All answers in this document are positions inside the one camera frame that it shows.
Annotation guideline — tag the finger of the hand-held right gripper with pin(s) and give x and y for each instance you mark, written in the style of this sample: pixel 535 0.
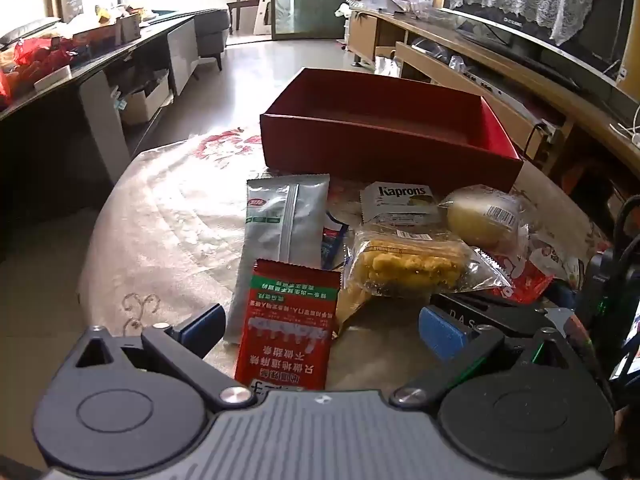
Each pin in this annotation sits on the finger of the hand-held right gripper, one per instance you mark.
pixel 500 317

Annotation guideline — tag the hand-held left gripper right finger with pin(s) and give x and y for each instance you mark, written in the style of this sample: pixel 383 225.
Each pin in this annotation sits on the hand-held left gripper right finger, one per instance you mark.
pixel 442 330

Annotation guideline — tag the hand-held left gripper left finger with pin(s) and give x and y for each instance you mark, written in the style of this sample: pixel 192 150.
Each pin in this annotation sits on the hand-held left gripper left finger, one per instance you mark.
pixel 202 322

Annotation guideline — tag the red puffy snack packet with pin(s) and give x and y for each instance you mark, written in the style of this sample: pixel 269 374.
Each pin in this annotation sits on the red puffy snack packet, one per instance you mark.
pixel 520 280

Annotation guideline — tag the clear bag of fried snack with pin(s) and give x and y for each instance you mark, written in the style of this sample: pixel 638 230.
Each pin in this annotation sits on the clear bag of fried snack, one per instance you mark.
pixel 410 265

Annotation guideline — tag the red white-printed snack packet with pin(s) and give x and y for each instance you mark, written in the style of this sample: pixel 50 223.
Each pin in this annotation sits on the red white-printed snack packet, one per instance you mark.
pixel 285 320

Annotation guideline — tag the round yellow cake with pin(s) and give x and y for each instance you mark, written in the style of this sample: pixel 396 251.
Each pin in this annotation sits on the round yellow cake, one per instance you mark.
pixel 480 220

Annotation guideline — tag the silver grey snack packet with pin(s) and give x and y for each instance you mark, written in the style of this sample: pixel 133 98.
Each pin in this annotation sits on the silver grey snack packet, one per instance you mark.
pixel 280 230

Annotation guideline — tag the white wafer packet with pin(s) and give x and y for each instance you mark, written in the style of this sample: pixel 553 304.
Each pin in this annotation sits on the white wafer packet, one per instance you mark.
pixel 395 205

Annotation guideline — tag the small blue snack packet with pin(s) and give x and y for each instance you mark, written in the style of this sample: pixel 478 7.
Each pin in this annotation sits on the small blue snack packet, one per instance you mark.
pixel 332 242

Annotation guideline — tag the red cardboard box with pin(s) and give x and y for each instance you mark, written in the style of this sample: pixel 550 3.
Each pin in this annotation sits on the red cardboard box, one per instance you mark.
pixel 375 160

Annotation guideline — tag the beige floral tablecloth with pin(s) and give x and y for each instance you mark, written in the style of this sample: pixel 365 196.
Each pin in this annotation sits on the beige floral tablecloth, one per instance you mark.
pixel 165 210

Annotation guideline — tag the wooden television cabinet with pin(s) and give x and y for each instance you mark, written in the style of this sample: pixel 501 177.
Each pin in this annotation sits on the wooden television cabinet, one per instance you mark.
pixel 565 110

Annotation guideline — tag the open cardboard box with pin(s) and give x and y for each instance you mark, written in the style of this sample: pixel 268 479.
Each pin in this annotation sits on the open cardboard box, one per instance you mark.
pixel 145 102

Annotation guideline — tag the flat screen television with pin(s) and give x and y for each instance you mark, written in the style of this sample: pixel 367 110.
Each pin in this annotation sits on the flat screen television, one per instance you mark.
pixel 575 55

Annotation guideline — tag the silver audio receiver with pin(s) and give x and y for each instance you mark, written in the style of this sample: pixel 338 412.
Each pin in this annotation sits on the silver audio receiver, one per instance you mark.
pixel 482 82

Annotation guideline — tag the long dark side table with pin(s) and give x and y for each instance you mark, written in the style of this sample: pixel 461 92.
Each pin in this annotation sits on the long dark side table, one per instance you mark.
pixel 95 90

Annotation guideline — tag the grey sofa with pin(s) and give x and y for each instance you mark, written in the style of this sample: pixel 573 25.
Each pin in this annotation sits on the grey sofa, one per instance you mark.
pixel 212 27

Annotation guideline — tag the red plastic bags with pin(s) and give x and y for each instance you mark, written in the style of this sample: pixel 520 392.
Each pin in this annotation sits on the red plastic bags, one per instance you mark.
pixel 42 57

